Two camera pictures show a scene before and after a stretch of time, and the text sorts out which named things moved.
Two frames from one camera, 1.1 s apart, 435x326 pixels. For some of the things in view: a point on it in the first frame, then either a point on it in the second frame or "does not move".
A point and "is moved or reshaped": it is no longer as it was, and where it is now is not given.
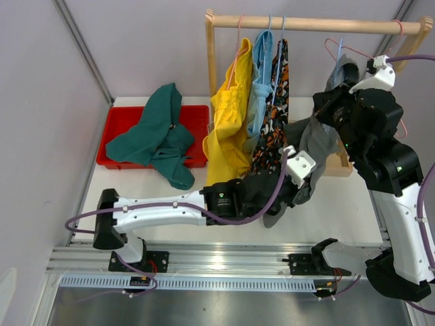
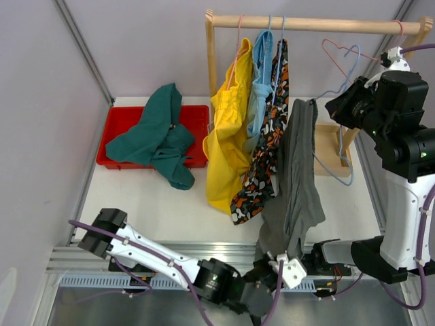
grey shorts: [307, 135] is moved or reshaped
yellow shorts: [226, 147] does not move
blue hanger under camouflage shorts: [279, 57] does not move
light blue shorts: [261, 86] does not move
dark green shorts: [160, 139] does not move
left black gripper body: [287, 195] to [262, 274]
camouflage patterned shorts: [275, 114] does not move
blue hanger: [339, 74] to [341, 130]
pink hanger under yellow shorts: [242, 16] does not move
